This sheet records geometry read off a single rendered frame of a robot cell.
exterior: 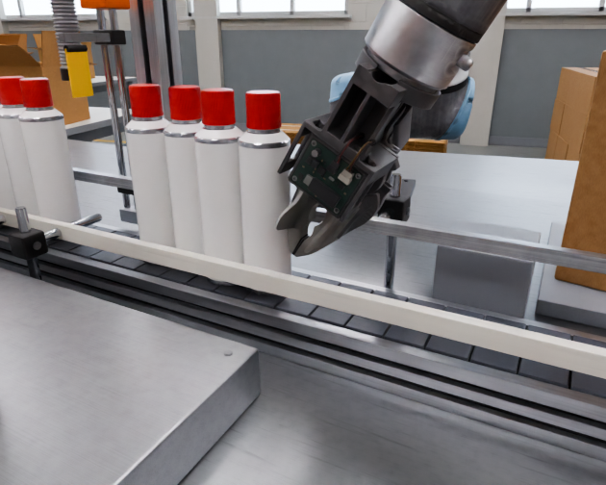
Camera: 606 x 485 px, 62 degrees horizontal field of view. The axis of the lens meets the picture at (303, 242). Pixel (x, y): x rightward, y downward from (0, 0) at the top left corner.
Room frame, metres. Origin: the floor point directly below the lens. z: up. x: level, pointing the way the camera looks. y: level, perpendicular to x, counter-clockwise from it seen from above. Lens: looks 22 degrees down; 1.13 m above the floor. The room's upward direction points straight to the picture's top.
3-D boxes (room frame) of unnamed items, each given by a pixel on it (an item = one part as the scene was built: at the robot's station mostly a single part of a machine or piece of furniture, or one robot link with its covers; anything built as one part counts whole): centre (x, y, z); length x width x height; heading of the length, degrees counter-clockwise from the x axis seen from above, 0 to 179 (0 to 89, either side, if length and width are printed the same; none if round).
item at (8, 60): (2.28, 1.19, 0.97); 0.51 x 0.42 x 0.37; 169
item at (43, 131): (0.65, 0.33, 0.98); 0.05 x 0.05 x 0.20
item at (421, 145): (5.05, -1.12, 0.10); 0.64 x 0.52 x 0.20; 70
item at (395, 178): (0.51, -0.09, 0.91); 0.07 x 0.03 x 0.17; 152
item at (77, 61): (0.63, 0.27, 1.09); 0.03 x 0.01 x 0.06; 152
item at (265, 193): (0.49, 0.04, 0.98); 0.05 x 0.05 x 0.20
